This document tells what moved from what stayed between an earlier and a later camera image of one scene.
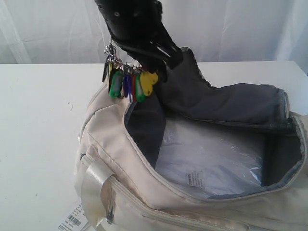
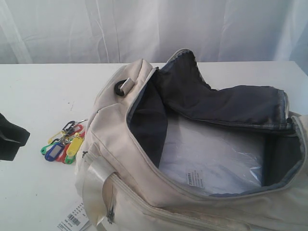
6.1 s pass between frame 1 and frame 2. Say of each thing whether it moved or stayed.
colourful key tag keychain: moved
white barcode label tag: stayed
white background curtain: stayed
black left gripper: moved
